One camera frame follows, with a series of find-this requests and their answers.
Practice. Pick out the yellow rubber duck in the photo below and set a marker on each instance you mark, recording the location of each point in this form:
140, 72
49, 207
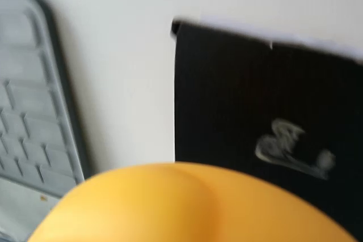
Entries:
170, 208

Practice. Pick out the black square mat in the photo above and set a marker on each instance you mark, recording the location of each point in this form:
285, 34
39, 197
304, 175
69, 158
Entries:
227, 97

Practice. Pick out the grey keyboard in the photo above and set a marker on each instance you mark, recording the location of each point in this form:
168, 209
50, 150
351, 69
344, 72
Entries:
31, 97

